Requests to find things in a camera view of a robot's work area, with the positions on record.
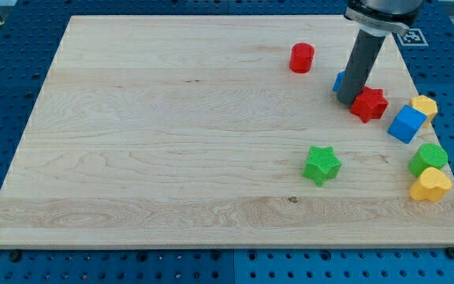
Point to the wooden board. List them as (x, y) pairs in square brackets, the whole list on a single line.
[(192, 132)]

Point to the green star block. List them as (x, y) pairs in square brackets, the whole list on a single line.
[(321, 165)]

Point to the red cylinder block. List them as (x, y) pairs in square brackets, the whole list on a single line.
[(301, 58)]

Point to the blue block behind rod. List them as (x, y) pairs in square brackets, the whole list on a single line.
[(337, 82)]

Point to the red star block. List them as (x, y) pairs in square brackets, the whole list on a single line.
[(369, 104)]

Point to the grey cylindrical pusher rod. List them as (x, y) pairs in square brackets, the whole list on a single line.
[(361, 61)]

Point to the blue cube block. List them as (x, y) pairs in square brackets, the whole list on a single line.
[(406, 123)]

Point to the green cylinder block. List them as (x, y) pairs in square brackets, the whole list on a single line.
[(428, 155)]

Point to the yellow hexagon block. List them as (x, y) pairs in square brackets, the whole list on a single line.
[(425, 105)]

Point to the yellow heart block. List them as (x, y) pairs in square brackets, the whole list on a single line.
[(432, 184)]

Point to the fiducial marker tag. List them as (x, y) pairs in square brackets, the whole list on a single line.
[(413, 38)]

